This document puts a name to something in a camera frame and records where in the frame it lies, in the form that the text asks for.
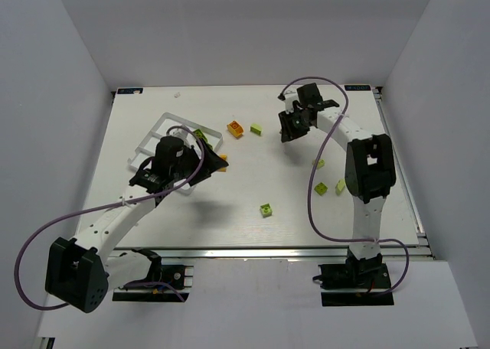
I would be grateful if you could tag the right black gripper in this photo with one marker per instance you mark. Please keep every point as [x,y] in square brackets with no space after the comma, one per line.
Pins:
[290,123]

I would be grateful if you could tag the dark green long lego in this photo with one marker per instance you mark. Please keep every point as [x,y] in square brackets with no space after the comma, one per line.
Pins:
[201,136]

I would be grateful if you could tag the blue label corner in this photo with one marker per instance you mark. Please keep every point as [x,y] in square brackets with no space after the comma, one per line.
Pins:
[129,91]
[357,87]

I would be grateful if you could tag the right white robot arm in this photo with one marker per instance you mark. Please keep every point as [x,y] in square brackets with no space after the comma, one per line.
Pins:
[369,163]

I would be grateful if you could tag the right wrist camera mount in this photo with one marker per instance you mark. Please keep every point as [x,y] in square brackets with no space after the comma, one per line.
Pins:
[291,102]

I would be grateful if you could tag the light green lego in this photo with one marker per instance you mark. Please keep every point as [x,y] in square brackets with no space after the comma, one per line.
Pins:
[256,129]

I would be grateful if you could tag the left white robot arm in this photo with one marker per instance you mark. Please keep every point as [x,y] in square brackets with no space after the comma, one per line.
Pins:
[81,271]

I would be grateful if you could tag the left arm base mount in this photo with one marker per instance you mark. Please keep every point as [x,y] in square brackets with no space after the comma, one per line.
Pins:
[141,275]

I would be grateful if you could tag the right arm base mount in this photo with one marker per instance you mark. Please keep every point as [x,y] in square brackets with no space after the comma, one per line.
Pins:
[355,283]

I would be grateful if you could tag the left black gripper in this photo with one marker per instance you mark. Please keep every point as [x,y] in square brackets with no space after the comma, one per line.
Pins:
[203,164]

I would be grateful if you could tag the blue label left corner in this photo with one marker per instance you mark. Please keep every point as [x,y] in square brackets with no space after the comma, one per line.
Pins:
[129,91]

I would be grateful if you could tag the aluminium front rail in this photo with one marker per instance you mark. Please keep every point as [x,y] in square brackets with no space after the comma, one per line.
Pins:
[330,252]

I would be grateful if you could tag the pale green square lego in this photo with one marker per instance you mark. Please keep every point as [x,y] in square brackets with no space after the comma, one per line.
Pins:
[319,164]

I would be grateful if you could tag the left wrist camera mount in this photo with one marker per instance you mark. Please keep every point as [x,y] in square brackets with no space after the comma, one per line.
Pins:
[180,132]

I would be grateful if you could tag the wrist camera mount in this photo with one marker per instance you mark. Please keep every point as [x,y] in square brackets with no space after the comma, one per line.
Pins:
[291,102]
[180,132]

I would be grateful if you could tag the blue label right corner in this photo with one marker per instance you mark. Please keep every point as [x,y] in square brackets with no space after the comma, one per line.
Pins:
[357,87]

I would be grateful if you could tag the white divided sorting tray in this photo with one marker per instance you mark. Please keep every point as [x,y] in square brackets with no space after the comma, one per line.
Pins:
[147,147]

